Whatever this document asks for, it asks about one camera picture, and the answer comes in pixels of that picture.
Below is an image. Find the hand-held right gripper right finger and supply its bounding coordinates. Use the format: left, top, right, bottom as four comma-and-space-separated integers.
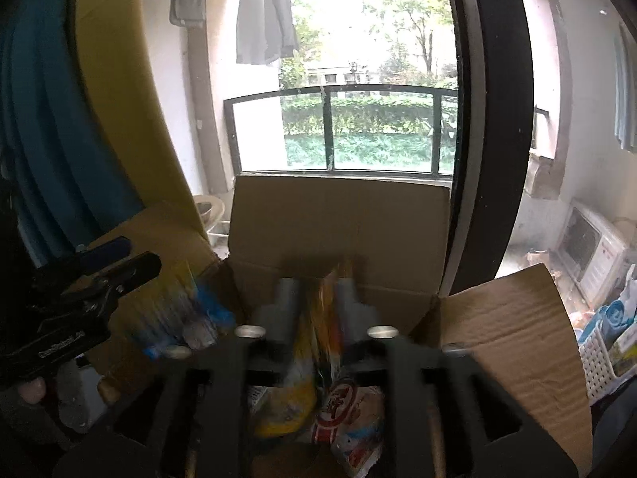
333, 276, 583, 478

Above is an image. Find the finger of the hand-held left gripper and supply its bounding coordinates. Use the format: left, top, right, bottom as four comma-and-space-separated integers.
74, 236, 133, 272
97, 252, 163, 302

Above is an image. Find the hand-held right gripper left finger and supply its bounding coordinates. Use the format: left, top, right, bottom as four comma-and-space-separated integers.
52, 279, 319, 478

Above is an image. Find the blue yellow snack packet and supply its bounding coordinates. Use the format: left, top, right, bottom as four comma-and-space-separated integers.
130, 259, 236, 360

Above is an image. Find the brown cardboard box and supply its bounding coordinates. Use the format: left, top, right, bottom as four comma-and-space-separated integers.
84, 174, 595, 478

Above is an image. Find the person's left hand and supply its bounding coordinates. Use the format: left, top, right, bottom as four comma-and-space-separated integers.
17, 376, 49, 406

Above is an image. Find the white towel mat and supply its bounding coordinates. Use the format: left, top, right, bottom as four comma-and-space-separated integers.
56, 360, 109, 433

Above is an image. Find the red white snack packet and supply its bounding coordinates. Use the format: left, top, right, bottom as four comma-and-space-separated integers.
309, 372, 388, 477

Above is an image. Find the teal curtain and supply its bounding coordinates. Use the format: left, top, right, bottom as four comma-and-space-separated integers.
0, 0, 146, 272

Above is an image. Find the yellow curtain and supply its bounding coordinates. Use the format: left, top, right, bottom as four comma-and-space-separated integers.
74, 0, 211, 252

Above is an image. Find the black balcony railing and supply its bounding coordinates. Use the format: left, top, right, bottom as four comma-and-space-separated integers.
222, 86, 459, 178

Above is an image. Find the cardboard scrap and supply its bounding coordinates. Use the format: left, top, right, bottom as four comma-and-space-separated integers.
524, 250, 562, 280
522, 149, 557, 201

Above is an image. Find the white microwave oven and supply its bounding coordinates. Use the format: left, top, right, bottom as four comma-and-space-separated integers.
554, 198, 637, 310

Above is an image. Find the white plastic basket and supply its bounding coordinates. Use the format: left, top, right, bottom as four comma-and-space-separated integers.
576, 309, 637, 407

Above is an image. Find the grey hanging shirt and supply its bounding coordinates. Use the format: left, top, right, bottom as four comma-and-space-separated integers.
235, 0, 301, 67

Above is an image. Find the green yellow packet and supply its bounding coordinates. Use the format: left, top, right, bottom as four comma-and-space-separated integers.
611, 329, 637, 375

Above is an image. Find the pale blue curtain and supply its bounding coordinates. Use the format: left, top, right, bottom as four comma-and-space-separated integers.
614, 24, 637, 154

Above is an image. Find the black window frame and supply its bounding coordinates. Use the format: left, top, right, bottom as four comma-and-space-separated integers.
442, 0, 524, 296

